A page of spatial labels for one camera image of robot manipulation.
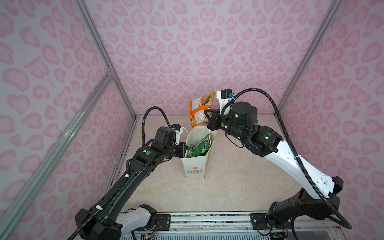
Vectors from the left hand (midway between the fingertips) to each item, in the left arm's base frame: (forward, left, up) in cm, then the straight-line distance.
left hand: (188, 146), depth 73 cm
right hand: (+4, -7, +20) cm, 21 cm away
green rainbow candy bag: (+3, -7, -4) cm, 9 cm away
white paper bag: (+9, -5, -9) cm, 14 cm away
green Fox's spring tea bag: (+4, 0, -12) cm, 13 cm away
